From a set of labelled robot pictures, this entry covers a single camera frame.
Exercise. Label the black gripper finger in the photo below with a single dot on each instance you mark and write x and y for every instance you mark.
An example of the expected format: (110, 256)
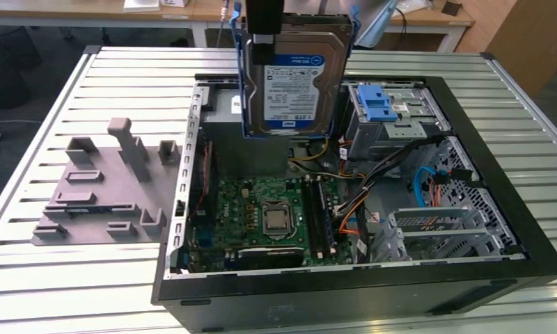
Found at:
(264, 17)

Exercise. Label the hard disk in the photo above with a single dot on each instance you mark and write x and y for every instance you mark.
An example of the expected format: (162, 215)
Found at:
(302, 90)

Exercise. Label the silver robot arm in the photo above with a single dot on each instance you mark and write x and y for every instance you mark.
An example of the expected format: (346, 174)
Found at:
(376, 24)

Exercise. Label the metal disk bay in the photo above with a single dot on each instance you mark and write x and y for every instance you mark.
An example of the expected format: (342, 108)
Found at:
(446, 234)

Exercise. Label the small white box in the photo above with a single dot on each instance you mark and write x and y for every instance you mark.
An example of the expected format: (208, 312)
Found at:
(174, 2)

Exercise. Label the large white box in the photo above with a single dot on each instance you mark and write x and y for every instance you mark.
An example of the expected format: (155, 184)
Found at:
(142, 5)

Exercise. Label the clear plastic bag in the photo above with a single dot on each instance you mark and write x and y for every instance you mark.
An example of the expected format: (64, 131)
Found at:
(414, 4)

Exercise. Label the blue plastic drive latch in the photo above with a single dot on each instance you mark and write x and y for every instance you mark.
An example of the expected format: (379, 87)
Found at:
(376, 104)

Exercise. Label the wooden desk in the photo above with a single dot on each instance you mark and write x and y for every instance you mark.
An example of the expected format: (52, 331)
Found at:
(98, 15)

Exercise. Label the grey power supply unit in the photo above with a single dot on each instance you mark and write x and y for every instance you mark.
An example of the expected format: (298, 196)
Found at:
(223, 153)

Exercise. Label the small brown box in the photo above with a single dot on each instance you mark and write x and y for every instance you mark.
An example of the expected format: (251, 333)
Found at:
(454, 7)

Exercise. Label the metal optical drive cage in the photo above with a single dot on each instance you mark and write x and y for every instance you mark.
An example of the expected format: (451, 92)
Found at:
(399, 130)

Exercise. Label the green motherboard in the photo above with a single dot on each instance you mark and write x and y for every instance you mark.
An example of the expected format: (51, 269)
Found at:
(235, 195)

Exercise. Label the CPU socket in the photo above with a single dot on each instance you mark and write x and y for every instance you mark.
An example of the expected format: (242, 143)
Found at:
(279, 204)

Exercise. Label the black office chair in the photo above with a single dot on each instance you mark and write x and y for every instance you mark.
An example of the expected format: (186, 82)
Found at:
(10, 76)

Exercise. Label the silver CPU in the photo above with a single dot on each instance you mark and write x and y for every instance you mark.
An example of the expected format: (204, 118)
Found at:
(278, 221)

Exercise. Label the grey parts rack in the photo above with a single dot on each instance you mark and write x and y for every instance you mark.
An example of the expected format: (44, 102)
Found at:
(116, 195)

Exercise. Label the black graphics card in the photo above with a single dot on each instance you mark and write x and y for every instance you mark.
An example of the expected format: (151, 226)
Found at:
(264, 255)

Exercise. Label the black PC case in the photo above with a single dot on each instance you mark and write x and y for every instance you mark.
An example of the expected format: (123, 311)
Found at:
(307, 299)

